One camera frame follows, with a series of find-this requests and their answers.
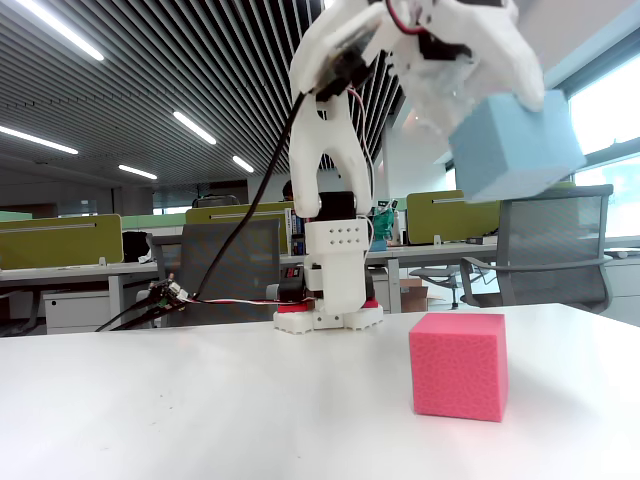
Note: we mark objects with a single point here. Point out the ceiling strip light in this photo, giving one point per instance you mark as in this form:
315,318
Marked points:
40,140
137,172
243,164
60,31
195,128

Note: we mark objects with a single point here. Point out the white drawer cabinet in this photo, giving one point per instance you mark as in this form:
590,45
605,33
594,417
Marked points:
75,310

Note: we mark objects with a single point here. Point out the black bag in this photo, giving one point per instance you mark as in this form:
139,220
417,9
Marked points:
135,247

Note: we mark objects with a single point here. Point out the brown cardboard box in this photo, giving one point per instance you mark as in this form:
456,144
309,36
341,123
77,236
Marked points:
412,297

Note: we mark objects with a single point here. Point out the olive green desk partition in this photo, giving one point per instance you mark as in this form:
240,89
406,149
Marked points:
440,220
220,212
60,245

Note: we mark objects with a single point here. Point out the grey swivel chair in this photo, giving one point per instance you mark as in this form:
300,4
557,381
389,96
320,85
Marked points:
440,277

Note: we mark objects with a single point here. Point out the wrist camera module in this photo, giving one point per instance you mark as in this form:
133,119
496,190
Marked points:
345,65

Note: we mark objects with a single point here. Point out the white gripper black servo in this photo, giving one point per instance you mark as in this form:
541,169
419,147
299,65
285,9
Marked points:
492,42

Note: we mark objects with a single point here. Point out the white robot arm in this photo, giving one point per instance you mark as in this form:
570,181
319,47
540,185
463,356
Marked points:
332,250

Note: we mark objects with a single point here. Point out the small controller board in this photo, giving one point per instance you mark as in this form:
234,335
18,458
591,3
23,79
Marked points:
167,295

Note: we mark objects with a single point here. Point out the grey mesh office chair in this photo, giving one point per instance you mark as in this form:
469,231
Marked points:
550,235
225,260

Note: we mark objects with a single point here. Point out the person with dark hair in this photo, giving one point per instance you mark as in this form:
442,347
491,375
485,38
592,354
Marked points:
287,192

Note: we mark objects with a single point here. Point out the teal bag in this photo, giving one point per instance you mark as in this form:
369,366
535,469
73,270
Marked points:
382,225

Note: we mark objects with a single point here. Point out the white office desk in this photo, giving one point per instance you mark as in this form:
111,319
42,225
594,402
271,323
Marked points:
75,274
440,250

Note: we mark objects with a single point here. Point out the blue binders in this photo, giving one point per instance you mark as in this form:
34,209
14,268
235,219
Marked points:
297,232

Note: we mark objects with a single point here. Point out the blue foam cube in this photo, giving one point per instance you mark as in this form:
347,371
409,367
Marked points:
515,150

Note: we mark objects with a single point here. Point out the red foam cube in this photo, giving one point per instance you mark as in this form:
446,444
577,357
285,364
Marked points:
457,370

